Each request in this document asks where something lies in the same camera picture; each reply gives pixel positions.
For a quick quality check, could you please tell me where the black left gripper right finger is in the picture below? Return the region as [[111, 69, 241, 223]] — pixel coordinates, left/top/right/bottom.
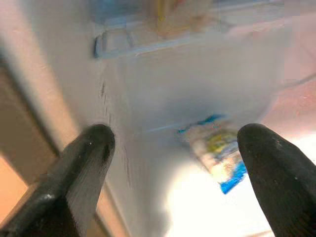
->
[[237, 123, 316, 237]]

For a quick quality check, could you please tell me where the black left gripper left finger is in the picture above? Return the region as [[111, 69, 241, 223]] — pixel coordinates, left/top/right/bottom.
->
[[0, 124, 116, 237]]

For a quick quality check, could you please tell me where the white fridge shelf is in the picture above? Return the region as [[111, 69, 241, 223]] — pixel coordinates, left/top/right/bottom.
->
[[93, 9, 292, 59]]

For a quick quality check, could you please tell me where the blue and yellow food packet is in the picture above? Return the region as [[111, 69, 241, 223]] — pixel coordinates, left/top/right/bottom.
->
[[177, 114, 247, 195]]

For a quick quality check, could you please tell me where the yellow food box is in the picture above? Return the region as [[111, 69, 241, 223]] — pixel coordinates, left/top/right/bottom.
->
[[155, 0, 198, 38]]

